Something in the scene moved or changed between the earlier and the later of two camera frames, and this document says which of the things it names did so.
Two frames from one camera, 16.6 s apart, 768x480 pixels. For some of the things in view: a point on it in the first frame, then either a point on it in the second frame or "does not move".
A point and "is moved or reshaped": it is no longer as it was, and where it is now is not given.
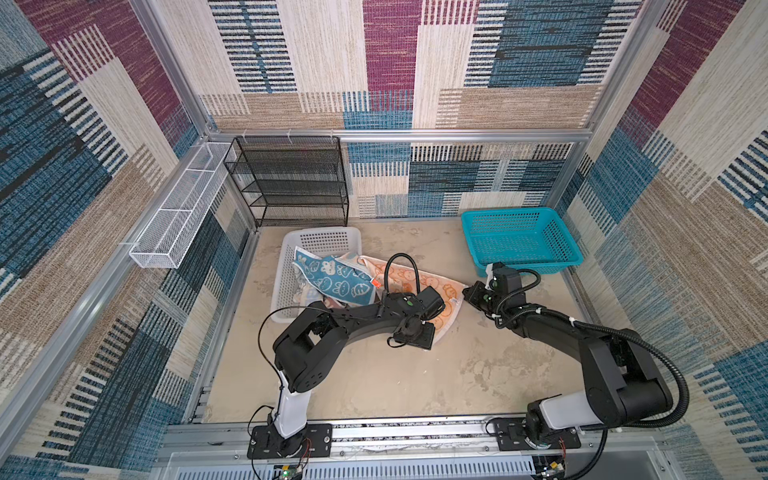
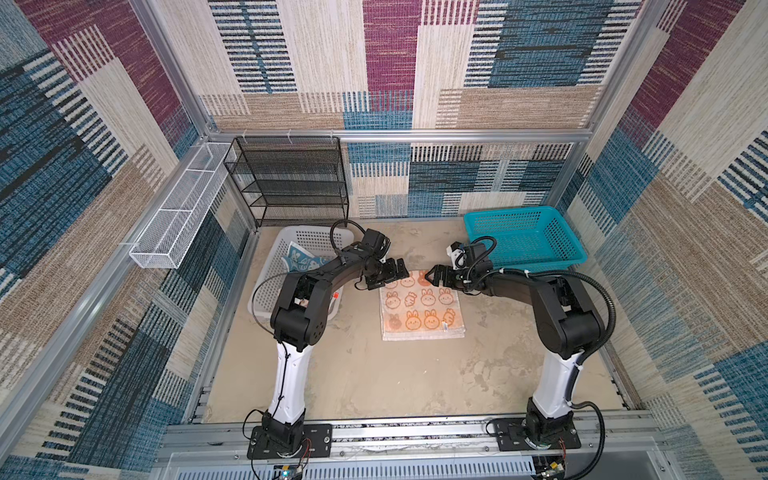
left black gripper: x=427 y=338 → x=390 y=274
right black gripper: x=472 y=297 → x=438 y=270
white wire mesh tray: x=167 y=240 does not move
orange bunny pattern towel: x=393 y=279 is moved or reshaped
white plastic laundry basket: x=319 y=241 is moved or reshaped
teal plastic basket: x=525 y=239 does not move
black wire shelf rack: x=291 y=180 does not move
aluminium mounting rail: x=627 y=447 does not move
